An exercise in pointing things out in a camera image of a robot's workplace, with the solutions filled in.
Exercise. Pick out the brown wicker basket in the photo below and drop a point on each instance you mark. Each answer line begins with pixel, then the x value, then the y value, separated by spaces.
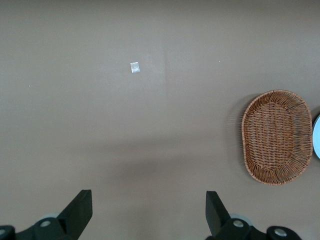
pixel 275 137

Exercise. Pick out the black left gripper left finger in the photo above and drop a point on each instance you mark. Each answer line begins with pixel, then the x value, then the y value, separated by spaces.
pixel 67 222

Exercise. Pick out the brown table cover sheet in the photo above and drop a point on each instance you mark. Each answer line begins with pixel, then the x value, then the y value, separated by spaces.
pixel 100 112

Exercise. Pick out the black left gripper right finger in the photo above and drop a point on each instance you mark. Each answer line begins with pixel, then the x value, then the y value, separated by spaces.
pixel 222 225

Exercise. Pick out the light blue plate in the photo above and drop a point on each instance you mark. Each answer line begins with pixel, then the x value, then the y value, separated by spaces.
pixel 317 137

